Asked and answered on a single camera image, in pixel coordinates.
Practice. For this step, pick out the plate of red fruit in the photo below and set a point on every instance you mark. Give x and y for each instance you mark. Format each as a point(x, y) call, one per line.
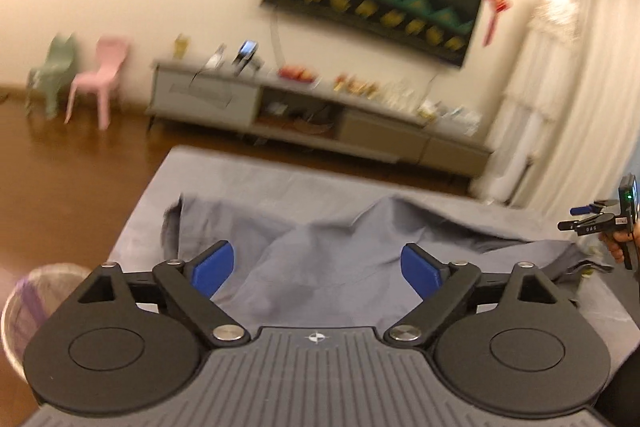
point(299, 73)

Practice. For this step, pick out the grey bed sheet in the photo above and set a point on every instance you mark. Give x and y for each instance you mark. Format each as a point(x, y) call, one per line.
point(150, 212)

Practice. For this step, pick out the cream curtain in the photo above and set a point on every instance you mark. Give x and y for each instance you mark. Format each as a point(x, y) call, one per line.
point(595, 82)

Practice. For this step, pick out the white draped cloth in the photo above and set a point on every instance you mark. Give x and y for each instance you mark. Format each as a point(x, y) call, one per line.
point(535, 97)

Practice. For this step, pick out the blue-grey garment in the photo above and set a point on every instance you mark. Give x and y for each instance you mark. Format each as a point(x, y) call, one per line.
point(320, 252)

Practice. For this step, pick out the pink plastic chair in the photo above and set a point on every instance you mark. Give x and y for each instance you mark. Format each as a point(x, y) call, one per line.
point(102, 72)

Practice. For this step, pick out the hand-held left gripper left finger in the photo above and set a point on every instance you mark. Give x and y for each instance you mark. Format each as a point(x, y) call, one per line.
point(215, 268)

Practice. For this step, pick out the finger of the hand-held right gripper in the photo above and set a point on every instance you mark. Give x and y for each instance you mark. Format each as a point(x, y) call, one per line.
point(582, 209)
point(592, 224)

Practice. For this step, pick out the yellow cup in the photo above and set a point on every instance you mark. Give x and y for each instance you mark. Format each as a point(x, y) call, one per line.
point(182, 44)

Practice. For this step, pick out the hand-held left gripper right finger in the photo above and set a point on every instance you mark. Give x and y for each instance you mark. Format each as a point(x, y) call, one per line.
point(421, 271)

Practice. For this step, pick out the grey television cabinet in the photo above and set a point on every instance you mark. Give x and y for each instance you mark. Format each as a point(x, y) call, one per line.
point(300, 107)

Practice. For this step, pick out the person's right hand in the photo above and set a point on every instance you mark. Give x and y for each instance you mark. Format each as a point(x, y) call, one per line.
point(617, 239)

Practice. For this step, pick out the yellow and red snacks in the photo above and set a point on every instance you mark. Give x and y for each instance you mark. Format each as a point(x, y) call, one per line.
point(355, 84)

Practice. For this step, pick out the green plastic chair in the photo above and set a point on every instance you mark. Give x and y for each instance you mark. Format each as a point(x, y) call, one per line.
point(52, 74)

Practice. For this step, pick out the small dark device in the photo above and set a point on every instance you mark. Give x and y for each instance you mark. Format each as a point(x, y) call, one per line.
point(246, 52)

